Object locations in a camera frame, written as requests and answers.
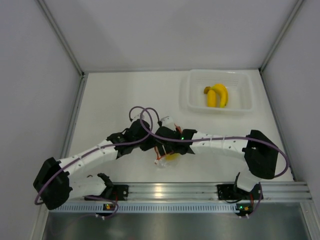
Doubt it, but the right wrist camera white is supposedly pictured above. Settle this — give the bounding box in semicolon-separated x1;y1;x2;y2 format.
160;116;176;131

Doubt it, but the aluminium frame post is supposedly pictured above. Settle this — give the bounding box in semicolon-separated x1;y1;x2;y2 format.
258;0;307;76
35;0;85;156

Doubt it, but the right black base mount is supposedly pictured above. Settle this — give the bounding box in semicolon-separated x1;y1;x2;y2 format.
216;184;248;203

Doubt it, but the yellow fake banana bunch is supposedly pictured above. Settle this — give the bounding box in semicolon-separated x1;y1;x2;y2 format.
203;83;229;108

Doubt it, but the right aluminium frame post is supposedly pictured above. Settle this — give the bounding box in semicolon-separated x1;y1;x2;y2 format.
258;0;307;76

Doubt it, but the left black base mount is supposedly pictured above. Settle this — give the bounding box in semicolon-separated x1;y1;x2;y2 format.
84;184;129;201

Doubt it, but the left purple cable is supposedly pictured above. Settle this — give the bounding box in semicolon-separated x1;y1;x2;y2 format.
33;106;153;206

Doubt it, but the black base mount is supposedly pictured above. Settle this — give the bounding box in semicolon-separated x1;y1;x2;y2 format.
84;184;129;201
216;184;248;203

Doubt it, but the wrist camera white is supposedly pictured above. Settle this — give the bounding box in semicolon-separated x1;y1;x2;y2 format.
160;116;176;131
132;113;144;122

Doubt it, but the left aluminium frame post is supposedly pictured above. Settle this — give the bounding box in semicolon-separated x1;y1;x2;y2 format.
35;0;85;156

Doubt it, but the white plastic basket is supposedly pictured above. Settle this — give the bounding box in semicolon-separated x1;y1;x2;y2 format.
180;69;256;115

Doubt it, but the aluminium mounting rail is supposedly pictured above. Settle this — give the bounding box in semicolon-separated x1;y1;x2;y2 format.
125;181;313;203

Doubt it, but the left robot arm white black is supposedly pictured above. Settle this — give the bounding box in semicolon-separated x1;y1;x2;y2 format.
33;119;154;210

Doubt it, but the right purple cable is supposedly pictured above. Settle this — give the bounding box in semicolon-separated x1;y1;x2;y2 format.
139;107;291;179

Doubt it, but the purple cable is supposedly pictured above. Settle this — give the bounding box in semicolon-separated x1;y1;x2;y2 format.
139;107;291;179
33;106;153;206

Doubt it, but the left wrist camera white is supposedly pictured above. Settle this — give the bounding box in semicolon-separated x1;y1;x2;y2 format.
132;113;144;122

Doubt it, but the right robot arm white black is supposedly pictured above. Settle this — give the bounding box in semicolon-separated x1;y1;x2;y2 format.
154;126;278;199

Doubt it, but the clear zip bag orange seal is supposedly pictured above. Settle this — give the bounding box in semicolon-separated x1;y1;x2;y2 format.
154;123;182;168

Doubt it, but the white slotted cable duct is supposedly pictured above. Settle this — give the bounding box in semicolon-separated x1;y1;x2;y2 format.
51;202;252;214

